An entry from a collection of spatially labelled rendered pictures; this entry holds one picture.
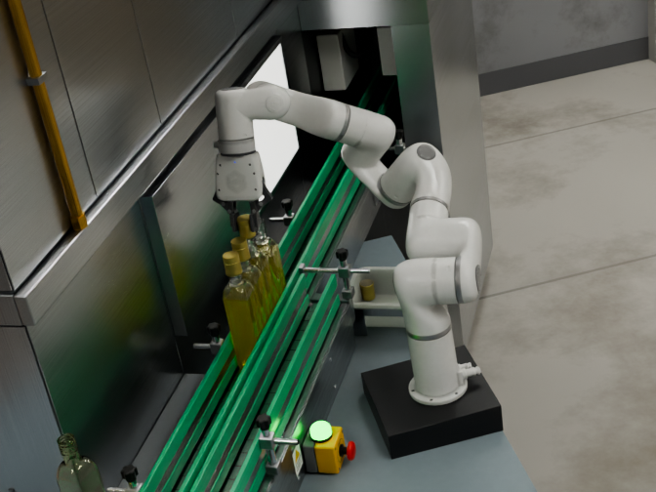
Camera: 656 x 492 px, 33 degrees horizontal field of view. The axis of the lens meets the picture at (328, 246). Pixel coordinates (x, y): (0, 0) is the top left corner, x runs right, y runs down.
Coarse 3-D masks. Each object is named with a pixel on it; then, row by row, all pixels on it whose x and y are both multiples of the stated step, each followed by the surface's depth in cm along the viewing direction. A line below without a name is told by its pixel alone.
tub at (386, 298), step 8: (376, 272) 282; (384, 272) 281; (392, 272) 280; (352, 280) 278; (360, 280) 282; (376, 280) 283; (384, 280) 282; (376, 288) 284; (384, 288) 283; (392, 288) 282; (360, 296) 281; (376, 296) 283; (384, 296) 283; (392, 296) 282; (360, 304) 268; (368, 304) 268; (376, 304) 267; (384, 304) 267; (392, 304) 266
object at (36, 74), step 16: (16, 0) 180; (16, 16) 181; (32, 48) 184; (32, 64) 185; (32, 80) 186; (48, 96) 189; (48, 112) 189; (48, 128) 191; (64, 160) 194; (64, 176) 195; (64, 192) 197; (80, 208) 199; (80, 224) 199
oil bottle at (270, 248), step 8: (272, 240) 250; (264, 248) 248; (272, 248) 249; (272, 256) 249; (272, 264) 249; (280, 264) 254; (272, 272) 250; (280, 272) 254; (280, 280) 254; (280, 288) 254
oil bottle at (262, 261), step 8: (256, 256) 244; (264, 256) 246; (256, 264) 244; (264, 264) 245; (264, 272) 245; (264, 280) 245; (272, 280) 250; (272, 288) 250; (272, 296) 250; (272, 304) 250
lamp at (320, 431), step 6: (312, 426) 229; (318, 426) 229; (324, 426) 228; (330, 426) 230; (312, 432) 228; (318, 432) 228; (324, 432) 228; (330, 432) 229; (312, 438) 229; (318, 438) 228; (324, 438) 228; (330, 438) 229
